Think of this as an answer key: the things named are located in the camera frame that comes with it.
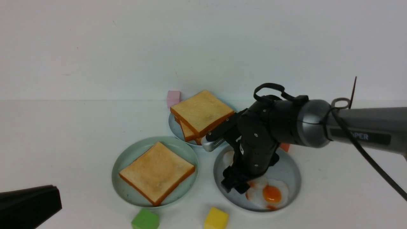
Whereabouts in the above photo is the orange foam cube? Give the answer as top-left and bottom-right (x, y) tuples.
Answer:
(279, 142), (290, 153)

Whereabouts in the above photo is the pink foam cube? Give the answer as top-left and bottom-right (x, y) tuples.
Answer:
(167, 90), (181, 108)

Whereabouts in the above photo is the toast slice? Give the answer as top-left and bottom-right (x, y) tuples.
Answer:
(174, 117), (198, 142)
(170, 90), (235, 137)
(118, 142), (197, 207)
(194, 137), (203, 145)

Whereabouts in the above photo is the grey blue egg plate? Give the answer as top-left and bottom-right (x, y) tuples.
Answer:
(213, 146), (301, 213)

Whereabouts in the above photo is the small blue bread plate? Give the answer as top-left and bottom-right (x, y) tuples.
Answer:
(168, 112), (198, 146)

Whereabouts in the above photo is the front fried egg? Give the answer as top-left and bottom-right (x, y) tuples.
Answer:
(245, 176), (290, 210)

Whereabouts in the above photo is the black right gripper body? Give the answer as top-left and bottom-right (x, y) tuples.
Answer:
(221, 102), (280, 194)

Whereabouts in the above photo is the back fried egg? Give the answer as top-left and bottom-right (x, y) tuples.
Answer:
(222, 151), (234, 168)

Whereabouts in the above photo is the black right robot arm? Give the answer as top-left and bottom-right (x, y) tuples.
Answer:
(220, 96), (406, 198)

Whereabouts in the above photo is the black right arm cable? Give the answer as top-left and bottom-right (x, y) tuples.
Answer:
(321, 76), (407, 202)

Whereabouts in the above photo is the yellow foam cube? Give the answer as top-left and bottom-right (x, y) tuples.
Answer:
(203, 207), (229, 229)

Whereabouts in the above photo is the fried egg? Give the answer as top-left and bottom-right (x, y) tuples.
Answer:
(222, 151), (234, 168)
(245, 176), (290, 210)

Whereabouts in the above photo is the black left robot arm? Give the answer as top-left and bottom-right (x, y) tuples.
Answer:
(0, 185), (62, 229)

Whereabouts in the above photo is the mint green plate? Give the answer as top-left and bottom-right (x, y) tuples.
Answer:
(112, 136), (199, 208)

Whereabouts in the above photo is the green foam cube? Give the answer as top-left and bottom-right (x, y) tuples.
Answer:
(131, 208), (160, 229)

